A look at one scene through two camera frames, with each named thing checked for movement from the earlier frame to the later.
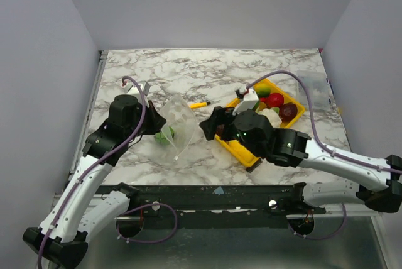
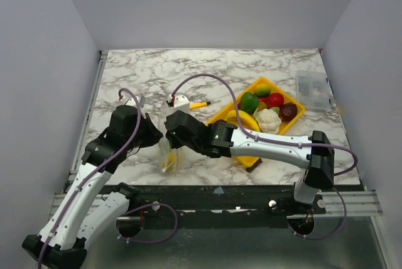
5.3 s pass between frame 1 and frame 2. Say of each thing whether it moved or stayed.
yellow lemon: moved
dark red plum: stayed
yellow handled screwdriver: stayed
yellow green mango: stayed
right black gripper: moved
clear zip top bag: moved
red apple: stayed
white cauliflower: stayed
